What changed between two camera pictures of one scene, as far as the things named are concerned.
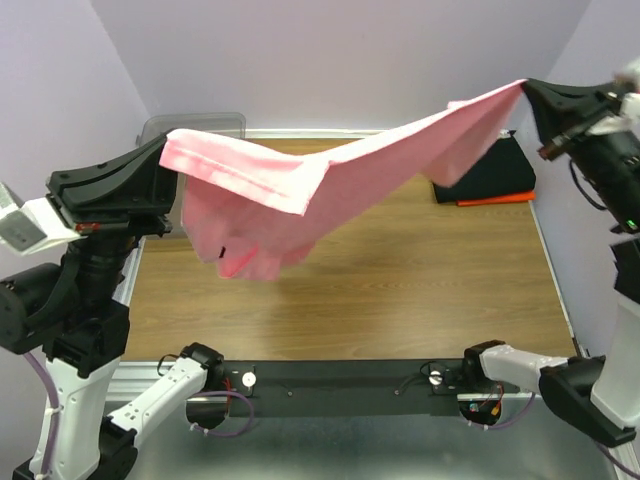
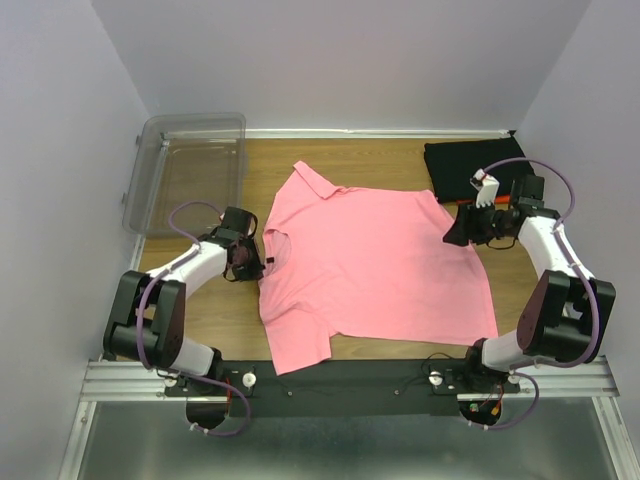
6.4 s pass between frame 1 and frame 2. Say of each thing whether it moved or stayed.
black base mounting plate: stayed
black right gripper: moved
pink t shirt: moved
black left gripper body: moved
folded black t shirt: stayed
